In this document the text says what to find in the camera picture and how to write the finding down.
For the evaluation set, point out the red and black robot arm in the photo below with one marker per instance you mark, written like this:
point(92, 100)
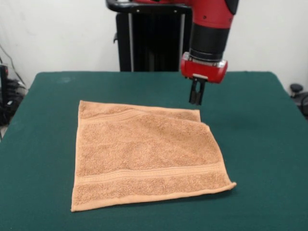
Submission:
point(209, 24)

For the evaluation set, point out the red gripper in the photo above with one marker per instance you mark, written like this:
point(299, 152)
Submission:
point(204, 72)

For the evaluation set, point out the dark green table cloth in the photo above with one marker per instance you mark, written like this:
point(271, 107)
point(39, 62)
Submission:
point(252, 120)

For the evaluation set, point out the tan terry cloth towel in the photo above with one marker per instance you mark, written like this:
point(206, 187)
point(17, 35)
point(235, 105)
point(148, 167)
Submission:
point(144, 156)

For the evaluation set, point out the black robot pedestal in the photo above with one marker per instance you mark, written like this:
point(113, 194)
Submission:
point(149, 43)

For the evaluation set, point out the black electronics box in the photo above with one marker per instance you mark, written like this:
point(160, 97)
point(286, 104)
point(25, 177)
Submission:
point(3, 96)

